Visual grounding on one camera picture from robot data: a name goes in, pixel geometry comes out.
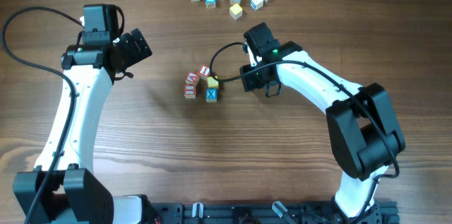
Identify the red I wooden block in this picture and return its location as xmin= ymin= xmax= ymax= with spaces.
xmin=184 ymin=85 xmax=196 ymax=99
xmin=198 ymin=66 xmax=210 ymax=81

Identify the plain picture wooden block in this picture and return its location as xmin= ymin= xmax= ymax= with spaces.
xmin=250 ymin=0 xmax=264 ymax=11

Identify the blue wooden block left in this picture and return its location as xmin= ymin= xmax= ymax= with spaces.
xmin=205 ymin=0 xmax=216 ymax=8

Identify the yellow S wooden block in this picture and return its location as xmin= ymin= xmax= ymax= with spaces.
xmin=207 ymin=76 xmax=220 ymax=89

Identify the blue-sided picture wooden block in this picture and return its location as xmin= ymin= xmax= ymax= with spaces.
xmin=206 ymin=88 xmax=218 ymax=102

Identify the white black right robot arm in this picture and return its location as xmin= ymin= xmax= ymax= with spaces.
xmin=240 ymin=23 xmax=405 ymax=223

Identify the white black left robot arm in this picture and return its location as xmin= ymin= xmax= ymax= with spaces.
xmin=13 ymin=4 xmax=160 ymax=223

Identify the yellow-sided wooden block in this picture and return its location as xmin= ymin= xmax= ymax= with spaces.
xmin=230 ymin=4 xmax=243 ymax=20

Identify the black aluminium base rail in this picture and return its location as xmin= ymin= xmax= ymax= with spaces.
xmin=150 ymin=201 xmax=400 ymax=224

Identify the red A wooden block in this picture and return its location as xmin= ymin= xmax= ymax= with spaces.
xmin=185 ymin=71 xmax=200 ymax=86

